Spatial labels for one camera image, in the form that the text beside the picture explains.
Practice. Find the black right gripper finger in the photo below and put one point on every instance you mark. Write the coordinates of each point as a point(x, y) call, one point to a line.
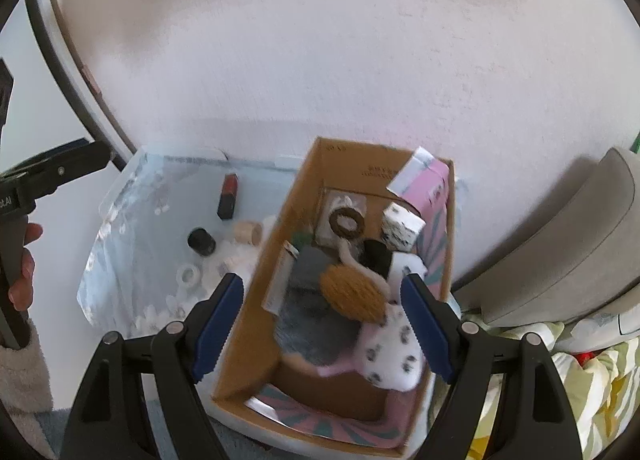
point(41, 175)

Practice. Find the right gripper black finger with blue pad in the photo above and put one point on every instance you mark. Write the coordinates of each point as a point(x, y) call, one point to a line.
point(109, 418)
point(533, 419)

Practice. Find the red black lipstick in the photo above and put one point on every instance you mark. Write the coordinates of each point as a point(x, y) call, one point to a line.
point(227, 198)

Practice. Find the grey fluffy sock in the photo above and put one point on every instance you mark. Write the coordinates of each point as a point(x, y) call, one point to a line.
point(307, 325)

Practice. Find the pink fluffy sock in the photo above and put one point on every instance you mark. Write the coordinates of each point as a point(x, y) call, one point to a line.
point(322, 372)

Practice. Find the white fleece sleeve forearm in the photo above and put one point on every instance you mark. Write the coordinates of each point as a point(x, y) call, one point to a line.
point(26, 392)

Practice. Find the person's left hand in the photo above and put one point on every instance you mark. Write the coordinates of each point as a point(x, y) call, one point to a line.
point(21, 292)

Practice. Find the floral green yellow blanket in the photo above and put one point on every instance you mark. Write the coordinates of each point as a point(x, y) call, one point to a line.
point(603, 392)

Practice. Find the clear plastic tray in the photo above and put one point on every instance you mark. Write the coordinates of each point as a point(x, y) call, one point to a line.
point(150, 239)

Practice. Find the white paw print sock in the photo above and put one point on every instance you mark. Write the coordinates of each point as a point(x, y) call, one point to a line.
point(388, 354)

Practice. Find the black round cap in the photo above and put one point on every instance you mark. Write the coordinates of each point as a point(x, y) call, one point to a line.
point(201, 242)

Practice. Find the grey sofa cushion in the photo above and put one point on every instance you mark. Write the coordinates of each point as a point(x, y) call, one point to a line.
point(585, 257)

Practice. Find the beige small cylinder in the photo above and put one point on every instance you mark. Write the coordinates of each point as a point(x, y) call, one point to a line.
point(247, 232)

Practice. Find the cardboard box pink lining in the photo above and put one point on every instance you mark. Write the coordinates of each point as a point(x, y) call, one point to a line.
point(339, 193)

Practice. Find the brown fluffy brush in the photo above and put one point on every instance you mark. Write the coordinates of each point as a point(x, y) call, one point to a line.
point(354, 291)

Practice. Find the small white printed box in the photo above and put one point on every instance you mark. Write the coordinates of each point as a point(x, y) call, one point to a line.
point(400, 228)

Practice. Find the green packet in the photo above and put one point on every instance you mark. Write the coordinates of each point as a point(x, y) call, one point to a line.
point(635, 145)

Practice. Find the black curved table frame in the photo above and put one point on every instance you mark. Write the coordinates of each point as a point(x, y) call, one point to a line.
point(75, 81)

